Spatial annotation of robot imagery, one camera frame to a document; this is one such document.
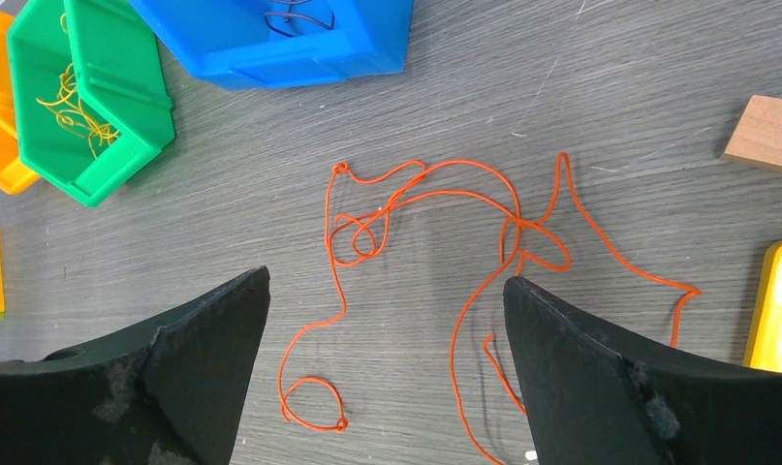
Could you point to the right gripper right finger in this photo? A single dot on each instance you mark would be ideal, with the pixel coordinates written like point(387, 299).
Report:
point(598, 393)

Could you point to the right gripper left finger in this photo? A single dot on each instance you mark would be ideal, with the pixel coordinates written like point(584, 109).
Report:
point(166, 390)

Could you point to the yellow triangle block right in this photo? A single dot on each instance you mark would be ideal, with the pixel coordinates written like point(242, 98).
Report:
point(764, 343)

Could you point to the green plastic bin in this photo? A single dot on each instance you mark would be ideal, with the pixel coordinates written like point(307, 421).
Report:
point(91, 104)

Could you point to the wooden block right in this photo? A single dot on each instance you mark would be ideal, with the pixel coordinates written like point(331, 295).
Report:
point(756, 140)

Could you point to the blue plastic bin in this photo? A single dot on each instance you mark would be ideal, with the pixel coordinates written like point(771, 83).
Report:
point(239, 45)

